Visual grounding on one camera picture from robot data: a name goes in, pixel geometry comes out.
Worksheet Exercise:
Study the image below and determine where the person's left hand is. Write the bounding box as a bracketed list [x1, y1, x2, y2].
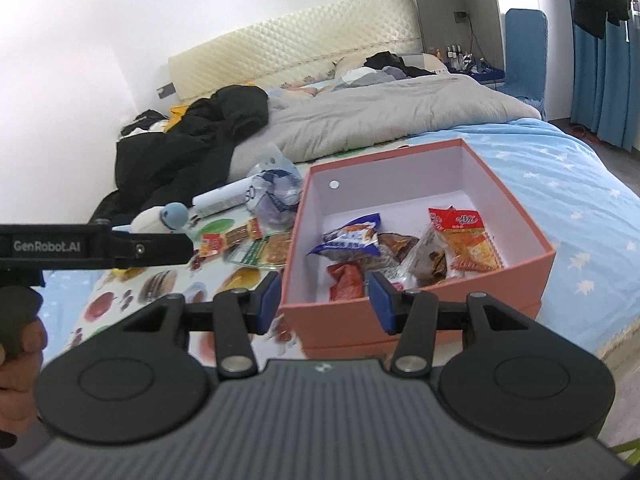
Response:
[0, 320, 49, 449]

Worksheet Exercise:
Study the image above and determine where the white printed tube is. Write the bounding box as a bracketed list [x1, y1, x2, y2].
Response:
[191, 180, 253, 217]

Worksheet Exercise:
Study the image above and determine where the fruit printed tablecloth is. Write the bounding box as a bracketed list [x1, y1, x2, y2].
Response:
[42, 210, 311, 361]

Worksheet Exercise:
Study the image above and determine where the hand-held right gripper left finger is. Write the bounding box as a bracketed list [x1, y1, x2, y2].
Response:
[122, 271, 282, 380]

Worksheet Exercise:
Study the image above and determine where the pink cardboard box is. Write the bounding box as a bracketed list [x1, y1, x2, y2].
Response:
[278, 138, 557, 361]

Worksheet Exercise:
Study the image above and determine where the white and blue plush penguin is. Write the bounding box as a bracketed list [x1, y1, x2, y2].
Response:
[112, 202, 191, 236]

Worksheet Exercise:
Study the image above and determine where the clear plastic bag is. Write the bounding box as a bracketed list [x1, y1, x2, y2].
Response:
[245, 142, 305, 233]

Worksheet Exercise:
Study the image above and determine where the white pillow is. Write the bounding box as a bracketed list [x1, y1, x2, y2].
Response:
[332, 56, 373, 83]

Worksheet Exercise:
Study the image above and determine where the green striped snack packet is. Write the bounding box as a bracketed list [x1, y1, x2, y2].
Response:
[225, 232, 291, 267]

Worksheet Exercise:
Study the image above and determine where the group of cosmetic bottles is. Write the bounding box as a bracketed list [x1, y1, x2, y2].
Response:
[432, 45, 481, 68]

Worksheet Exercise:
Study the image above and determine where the dark clothes pile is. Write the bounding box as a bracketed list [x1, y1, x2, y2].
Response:
[362, 51, 438, 81]

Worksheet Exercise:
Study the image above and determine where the cream quilted headboard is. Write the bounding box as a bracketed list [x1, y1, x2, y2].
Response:
[167, 0, 426, 101]

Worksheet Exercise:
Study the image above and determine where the blue covered chair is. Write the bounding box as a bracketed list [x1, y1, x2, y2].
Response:
[497, 8, 549, 121]

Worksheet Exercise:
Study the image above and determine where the blue curtain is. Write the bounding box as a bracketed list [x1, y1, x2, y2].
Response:
[567, 0, 640, 151]

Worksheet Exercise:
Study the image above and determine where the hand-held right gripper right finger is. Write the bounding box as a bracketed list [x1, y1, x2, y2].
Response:
[368, 272, 529, 379]

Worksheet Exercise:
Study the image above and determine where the brown and white shrimp snack bag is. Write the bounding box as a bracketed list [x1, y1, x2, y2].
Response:
[375, 232, 421, 291]

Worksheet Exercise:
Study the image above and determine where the blue snack packet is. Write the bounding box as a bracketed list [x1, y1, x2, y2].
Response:
[306, 212, 383, 261]

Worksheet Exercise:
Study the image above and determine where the grey quilt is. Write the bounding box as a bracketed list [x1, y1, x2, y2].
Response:
[227, 72, 543, 163]

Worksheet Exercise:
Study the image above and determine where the red header noodle snack packet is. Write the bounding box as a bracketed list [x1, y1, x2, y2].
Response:
[428, 206, 505, 273]

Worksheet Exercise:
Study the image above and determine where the black jacket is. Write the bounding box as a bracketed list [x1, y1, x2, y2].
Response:
[90, 85, 271, 226]

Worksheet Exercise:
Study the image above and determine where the red foil snack packet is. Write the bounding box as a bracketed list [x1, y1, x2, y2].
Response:
[327, 261, 366, 302]

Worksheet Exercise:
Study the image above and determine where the yellow cloth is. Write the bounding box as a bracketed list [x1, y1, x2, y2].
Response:
[167, 104, 193, 133]

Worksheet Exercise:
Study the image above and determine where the white cloth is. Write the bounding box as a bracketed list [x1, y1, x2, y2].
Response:
[120, 120, 171, 138]

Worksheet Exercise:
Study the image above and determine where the light blue star bedsheet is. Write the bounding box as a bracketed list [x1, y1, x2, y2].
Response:
[295, 117, 640, 361]

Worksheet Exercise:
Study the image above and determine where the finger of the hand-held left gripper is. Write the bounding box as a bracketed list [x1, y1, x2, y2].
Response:
[111, 230, 194, 269]

